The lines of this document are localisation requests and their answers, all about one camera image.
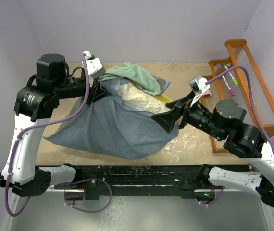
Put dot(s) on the patchwork green beige pillowcase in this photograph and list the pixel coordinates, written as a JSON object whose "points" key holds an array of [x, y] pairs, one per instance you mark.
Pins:
{"points": [[113, 127]]}

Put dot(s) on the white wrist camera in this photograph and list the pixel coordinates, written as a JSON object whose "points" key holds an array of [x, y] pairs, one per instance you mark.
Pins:
{"points": [[199, 87], [92, 65]]}

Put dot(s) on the aluminium frame rail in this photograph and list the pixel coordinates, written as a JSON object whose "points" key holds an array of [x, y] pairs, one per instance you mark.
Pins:
{"points": [[252, 168]]}

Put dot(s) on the green capped marker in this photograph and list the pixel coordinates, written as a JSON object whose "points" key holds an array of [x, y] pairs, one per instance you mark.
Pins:
{"points": [[231, 75]]}

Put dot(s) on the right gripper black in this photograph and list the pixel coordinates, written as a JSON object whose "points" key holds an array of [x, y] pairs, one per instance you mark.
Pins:
{"points": [[182, 115]]}

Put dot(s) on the white quilted pillow yellow stripe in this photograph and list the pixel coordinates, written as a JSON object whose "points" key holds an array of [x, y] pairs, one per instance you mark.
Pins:
{"points": [[142, 100]]}

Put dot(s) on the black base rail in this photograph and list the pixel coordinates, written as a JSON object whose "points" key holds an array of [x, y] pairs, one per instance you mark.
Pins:
{"points": [[133, 180]]}

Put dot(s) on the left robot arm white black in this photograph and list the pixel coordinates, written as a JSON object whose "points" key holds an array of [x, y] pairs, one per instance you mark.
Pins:
{"points": [[33, 109]]}

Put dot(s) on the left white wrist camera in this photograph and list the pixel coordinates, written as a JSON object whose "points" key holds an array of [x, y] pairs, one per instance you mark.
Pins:
{"points": [[92, 65]]}

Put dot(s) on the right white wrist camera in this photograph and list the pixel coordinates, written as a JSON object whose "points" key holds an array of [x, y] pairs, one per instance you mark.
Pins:
{"points": [[199, 87]]}

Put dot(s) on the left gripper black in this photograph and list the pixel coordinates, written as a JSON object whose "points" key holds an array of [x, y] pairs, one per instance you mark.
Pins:
{"points": [[93, 91]]}

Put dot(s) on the pink capped marker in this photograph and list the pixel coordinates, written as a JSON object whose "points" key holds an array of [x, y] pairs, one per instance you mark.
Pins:
{"points": [[227, 85]]}

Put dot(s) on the orange wooden tiered rack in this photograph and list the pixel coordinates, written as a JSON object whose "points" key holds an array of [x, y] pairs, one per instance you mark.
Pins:
{"points": [[254, 97]]}

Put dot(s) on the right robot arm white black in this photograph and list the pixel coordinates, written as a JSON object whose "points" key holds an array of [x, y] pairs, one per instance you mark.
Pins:
{"points": [[245, 141]]}

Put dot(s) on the white red small box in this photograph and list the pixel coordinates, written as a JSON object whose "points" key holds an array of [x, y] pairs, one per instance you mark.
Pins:
{"points": [[207, 93]]}

